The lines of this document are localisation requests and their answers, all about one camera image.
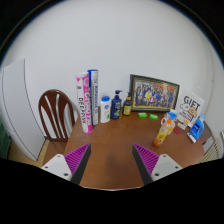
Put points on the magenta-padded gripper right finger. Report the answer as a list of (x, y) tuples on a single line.
[(154, 164)]

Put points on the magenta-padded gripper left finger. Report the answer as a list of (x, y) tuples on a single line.
[(68, 164)]

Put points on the orange drink bottle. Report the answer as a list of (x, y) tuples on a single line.
[(162, 132)]

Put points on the flat round red coaster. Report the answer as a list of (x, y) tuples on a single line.
[(177, 130)]

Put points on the white marker pen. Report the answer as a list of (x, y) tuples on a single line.
[(191, 137)]

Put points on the small green box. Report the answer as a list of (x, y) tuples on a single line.
[(142, 115), (153, 116)]

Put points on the brown wooden chair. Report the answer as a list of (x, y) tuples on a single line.
[(56, 115)]

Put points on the blue transparent detergent bottle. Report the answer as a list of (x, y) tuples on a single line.
[(197, 127)]

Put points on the white radiator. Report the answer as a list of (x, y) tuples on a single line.
[(213, 149)]

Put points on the pink shuttlecock tube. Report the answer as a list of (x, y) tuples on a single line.
[(84, 102)]

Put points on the dark yellow-labelled pump bottle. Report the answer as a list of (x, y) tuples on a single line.
[(127, 106)]

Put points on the white lotion bottle blue cap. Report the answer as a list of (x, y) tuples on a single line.
[(105, 110)]

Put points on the white printed gift bag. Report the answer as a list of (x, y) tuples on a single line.
[(190, 106)]

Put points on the dark blue pump bottle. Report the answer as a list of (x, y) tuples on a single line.
[(116, 106)]

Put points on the framed group photograph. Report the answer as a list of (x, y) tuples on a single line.
[(154, 93)]

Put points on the blue and white shuttlecock tube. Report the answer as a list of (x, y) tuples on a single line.
[(94, 96)]

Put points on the white door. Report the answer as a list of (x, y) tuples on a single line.
[(19, 110)]

